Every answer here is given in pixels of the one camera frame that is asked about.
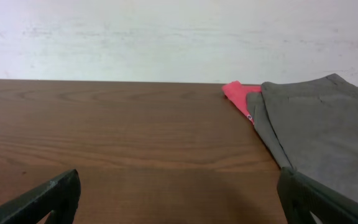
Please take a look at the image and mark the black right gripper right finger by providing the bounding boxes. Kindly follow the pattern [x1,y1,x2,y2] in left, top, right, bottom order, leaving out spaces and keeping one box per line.
[277,167,358,224]

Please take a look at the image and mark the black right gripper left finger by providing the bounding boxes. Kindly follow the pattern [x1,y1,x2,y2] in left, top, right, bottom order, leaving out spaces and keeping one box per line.
[0,169,81,224]

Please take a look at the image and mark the grey shorts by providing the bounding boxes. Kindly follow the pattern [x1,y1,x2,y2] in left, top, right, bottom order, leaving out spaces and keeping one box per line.
[246,74,358,202]

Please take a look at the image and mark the red printed t-shirt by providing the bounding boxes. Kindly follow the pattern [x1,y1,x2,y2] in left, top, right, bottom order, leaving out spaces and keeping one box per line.
[222,81,261,124]

